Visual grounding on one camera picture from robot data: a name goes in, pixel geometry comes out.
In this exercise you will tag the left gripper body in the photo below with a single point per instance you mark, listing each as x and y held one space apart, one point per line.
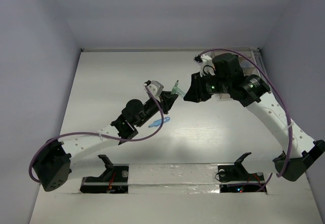
150 107

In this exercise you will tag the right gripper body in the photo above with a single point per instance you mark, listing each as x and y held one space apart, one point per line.
218 85

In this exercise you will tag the green translucent highlighter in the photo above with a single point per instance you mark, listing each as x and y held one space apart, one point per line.
177 90

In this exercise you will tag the blue translucent highlighter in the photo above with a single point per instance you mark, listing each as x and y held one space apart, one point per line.
158 122

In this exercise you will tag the paperclip jar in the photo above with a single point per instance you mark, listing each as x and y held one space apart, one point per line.
245 64

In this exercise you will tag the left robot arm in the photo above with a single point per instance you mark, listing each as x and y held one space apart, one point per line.
80 154

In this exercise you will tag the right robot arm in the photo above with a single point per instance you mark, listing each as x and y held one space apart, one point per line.
223 74

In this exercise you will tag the clear acrylic drawer organizer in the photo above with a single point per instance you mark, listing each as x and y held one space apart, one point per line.
253 54

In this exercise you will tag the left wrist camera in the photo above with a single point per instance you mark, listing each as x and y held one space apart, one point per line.
154 87

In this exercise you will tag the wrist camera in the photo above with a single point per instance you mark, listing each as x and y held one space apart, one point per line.
154 87
206 65

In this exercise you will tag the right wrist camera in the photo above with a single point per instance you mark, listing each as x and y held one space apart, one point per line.
206 65

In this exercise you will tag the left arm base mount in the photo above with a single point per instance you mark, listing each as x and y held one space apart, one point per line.
113 180

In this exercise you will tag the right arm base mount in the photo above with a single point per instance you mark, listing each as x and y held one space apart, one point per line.
234 178

